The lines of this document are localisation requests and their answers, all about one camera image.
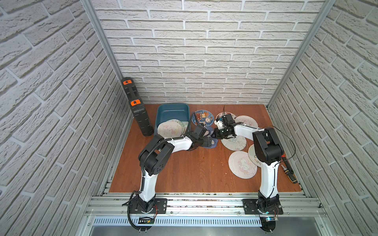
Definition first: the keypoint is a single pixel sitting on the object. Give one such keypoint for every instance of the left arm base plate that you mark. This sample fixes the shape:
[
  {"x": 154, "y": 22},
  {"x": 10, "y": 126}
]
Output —
[{"x": 157, "y": 205}]

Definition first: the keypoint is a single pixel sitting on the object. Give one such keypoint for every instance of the white pink sketch coaster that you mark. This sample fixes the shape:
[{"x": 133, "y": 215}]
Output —
[{"x": 249, "y": 121}]

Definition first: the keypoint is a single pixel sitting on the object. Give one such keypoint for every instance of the lavender bear coaster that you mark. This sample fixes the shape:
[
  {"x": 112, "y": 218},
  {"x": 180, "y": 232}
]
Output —
[{"x": 210, "y": 141}]

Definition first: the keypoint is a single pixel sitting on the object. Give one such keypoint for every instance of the cream pink character coaster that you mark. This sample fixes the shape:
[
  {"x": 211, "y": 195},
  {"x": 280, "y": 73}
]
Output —
[{"x": 172, "y": 128}]

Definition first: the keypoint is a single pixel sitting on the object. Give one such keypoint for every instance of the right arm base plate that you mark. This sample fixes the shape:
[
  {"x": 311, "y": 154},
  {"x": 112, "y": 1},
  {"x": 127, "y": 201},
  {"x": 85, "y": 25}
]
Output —
[{"x": 262, "y": 207}]

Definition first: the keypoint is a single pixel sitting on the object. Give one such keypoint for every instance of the aluminium rail frame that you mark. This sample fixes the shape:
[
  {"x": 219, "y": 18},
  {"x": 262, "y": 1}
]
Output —
[{"x": 203, "y": 209}]

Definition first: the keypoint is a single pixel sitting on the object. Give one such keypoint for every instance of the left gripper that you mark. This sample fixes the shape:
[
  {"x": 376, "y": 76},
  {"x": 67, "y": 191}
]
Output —
[{"x": 207, "y": 141}]

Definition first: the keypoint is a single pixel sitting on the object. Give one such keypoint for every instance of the black screwdriver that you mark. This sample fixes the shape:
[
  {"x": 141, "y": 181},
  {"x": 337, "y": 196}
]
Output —
[{"x": 287, "y": 168}]

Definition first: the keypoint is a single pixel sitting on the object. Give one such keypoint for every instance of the floral pink coaster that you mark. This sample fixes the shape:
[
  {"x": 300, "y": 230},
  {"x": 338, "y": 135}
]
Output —
[{"x": 220, "y": 115}]

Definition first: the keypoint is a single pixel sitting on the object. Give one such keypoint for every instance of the black orange tool case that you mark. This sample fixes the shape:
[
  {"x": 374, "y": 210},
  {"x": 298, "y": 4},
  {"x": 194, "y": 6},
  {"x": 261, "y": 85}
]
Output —
[{"x": 137, "y": 107}]

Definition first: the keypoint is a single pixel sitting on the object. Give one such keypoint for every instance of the white butterfly coaster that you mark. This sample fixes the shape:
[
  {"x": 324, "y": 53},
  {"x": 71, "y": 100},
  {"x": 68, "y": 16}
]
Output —
[{"x": 235, "y": 144}]

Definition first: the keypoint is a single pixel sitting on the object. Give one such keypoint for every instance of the white dog face coaster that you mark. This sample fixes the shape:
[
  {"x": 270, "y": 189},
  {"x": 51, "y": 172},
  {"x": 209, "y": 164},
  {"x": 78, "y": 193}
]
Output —
[{"x": 253, "y": 157}]

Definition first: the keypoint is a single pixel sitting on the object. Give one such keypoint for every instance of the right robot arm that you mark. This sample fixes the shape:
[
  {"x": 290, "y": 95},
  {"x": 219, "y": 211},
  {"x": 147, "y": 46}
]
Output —
[{"x": 268, "y": 151}]

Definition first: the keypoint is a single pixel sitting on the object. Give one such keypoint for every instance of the blue cartoon animals coaster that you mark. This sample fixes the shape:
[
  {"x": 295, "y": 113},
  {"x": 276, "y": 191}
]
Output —
[{"x": 203, "y": 117}]

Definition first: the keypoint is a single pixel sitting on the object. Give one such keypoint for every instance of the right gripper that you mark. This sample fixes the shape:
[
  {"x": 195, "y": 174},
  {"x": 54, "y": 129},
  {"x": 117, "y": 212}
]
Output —
[{"x": 216, "y": 130}]

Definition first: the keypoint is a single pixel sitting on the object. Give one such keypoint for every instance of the pink piglet coaster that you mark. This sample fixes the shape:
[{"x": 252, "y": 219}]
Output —
[{"x": 241, "y": 165}]

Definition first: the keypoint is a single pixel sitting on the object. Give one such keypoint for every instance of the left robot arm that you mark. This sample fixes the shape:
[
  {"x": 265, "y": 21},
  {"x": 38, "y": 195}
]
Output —
[{"x": 154, "y": 157}]

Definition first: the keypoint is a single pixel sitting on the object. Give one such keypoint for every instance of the teal storage box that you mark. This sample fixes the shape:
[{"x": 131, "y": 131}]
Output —
[{"x": 166, "y": 112}]

